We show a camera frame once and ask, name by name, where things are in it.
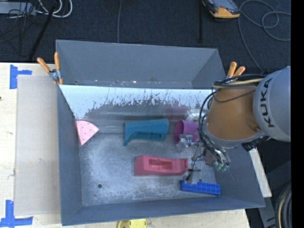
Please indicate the shiny round silver thing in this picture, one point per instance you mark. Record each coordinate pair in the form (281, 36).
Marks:
(192, 116)

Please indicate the red flat block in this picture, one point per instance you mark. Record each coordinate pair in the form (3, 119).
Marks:
(145, 166)

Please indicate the grey metal bin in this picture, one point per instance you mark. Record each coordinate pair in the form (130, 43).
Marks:
(118, 170)

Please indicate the blue toy brick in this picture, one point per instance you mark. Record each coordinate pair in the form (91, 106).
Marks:
(202, 188)

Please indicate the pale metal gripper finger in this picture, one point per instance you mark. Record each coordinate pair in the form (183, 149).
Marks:
(195, 156)
(186, 140)

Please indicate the teal flat block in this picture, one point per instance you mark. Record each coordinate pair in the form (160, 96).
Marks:
(145, 129)

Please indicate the pale wood flat board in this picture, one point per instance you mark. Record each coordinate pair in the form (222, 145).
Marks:
(35, 139)

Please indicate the pink wedge with holes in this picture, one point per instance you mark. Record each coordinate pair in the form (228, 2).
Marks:
(85, 130)

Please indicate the purple cup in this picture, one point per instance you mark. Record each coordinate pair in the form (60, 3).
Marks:
(186, 128)

